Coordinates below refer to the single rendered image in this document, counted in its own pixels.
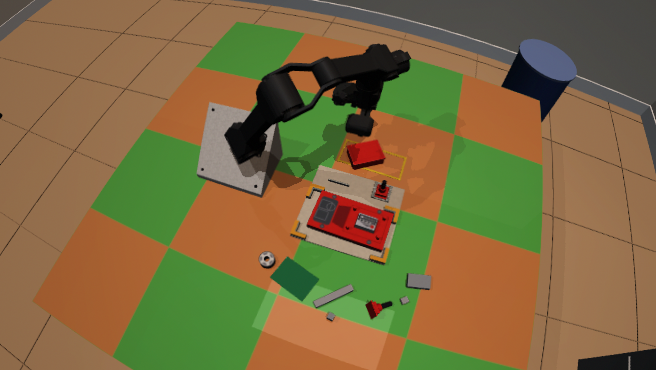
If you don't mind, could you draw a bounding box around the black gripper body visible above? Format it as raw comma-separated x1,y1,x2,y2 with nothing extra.
345,81,384,137

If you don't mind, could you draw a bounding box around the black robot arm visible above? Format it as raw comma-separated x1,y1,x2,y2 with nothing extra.
224,44,411,165

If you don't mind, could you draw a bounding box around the grey rectangular bar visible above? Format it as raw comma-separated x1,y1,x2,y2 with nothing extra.
314,284,354,308

